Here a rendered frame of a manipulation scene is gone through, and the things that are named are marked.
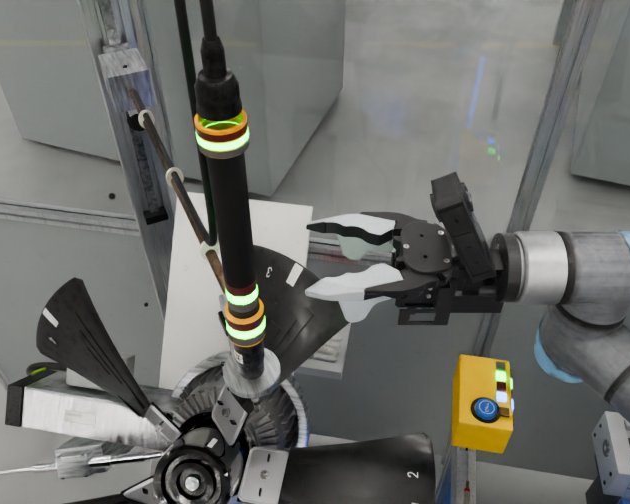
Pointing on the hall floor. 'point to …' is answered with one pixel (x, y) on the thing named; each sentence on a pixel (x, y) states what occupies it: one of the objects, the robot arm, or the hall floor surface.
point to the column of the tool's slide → (160, 234)
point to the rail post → (444, 479)
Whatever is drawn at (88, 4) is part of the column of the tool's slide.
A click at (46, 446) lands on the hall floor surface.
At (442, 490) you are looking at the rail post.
